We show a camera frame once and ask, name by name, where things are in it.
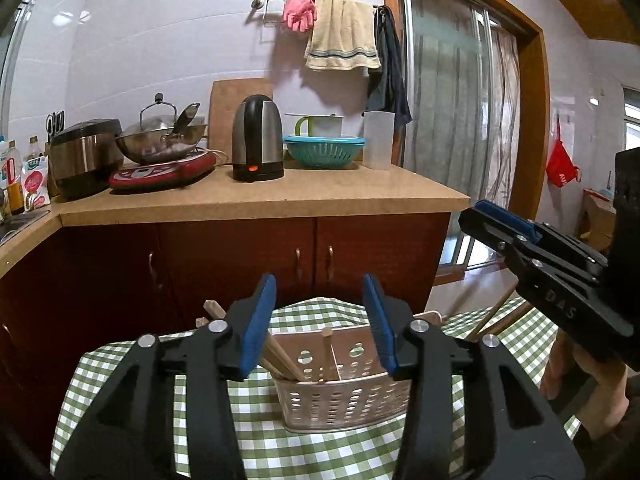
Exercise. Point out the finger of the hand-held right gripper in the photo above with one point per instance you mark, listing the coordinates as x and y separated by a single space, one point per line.
500 212
487 230

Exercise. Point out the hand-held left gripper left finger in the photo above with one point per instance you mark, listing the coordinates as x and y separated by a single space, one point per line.
260 330

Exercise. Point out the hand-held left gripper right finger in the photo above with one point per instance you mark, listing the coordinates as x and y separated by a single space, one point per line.
380 330

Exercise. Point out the single wooden chopstick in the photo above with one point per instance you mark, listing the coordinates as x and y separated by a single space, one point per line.
328 355
203 321
212 308

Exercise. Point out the pink perforated utensil basket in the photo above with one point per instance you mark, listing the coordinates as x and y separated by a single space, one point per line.
345 422

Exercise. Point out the person's right hand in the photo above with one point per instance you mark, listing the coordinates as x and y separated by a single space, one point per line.
605 400

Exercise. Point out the red bag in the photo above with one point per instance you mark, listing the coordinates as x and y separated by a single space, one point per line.
560 165

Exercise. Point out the wooden chair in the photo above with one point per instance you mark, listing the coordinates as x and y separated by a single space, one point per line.
495 310

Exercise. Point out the cardboard box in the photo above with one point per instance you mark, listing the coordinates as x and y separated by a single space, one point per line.
600 220

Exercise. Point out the beige kitchen countertop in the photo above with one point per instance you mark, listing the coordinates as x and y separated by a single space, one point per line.
300 200

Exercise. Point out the sliding glass door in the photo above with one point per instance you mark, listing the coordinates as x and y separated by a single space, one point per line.
450 85

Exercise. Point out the green checked tablecloth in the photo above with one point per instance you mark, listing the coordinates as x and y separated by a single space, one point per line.
320 455

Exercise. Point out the translucent plastic container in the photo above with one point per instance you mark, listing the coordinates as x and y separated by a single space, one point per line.
378 142

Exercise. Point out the small window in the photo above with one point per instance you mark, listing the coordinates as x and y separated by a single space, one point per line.
632 120

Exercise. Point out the dark grey cloth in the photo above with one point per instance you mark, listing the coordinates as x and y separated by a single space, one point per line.
390 70

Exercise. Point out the teal plastic colander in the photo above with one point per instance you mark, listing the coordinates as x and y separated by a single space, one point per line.
322 152

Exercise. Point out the red induction cooker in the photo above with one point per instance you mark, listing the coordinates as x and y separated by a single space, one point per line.
150 177

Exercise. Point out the black steel electric kettle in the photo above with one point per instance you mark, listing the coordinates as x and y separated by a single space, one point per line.
257 135

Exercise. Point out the steel wok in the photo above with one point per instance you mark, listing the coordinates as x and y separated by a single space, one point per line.
155 147

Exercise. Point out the wooden cutting board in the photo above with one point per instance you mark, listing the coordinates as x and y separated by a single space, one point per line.
225 105

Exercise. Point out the wok lid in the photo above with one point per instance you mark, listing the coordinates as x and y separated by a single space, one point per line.
157 122

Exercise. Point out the beige striped towel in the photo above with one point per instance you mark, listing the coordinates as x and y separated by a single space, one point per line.
342 35

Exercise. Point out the steel rice cooker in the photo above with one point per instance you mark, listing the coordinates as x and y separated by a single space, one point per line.
82 160

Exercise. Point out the stainless steel sink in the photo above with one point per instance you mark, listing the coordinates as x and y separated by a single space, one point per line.
20 222

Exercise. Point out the orange oil bottle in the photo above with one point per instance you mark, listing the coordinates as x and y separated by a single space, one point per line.
16 195

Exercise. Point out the pink rubber glove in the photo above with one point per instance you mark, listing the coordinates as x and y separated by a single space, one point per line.
299 12

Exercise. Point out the green label bottle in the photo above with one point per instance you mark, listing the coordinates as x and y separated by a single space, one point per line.
34 150

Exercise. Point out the wooden door frame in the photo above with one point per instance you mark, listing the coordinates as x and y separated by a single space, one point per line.
537 110

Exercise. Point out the metal towel rail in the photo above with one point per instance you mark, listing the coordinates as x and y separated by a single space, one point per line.
257 0

